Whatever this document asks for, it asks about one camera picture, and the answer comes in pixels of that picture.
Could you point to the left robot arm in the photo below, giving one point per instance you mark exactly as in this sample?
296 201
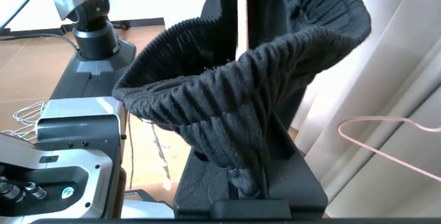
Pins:
96 38

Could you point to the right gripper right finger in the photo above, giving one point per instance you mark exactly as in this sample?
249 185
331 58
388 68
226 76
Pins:
299 186

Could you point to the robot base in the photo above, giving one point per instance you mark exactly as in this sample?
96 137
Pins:
79 131

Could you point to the black shorts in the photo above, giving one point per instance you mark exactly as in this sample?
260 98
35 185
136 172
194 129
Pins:
224 96

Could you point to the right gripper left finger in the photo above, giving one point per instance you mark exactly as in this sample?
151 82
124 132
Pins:
196 189

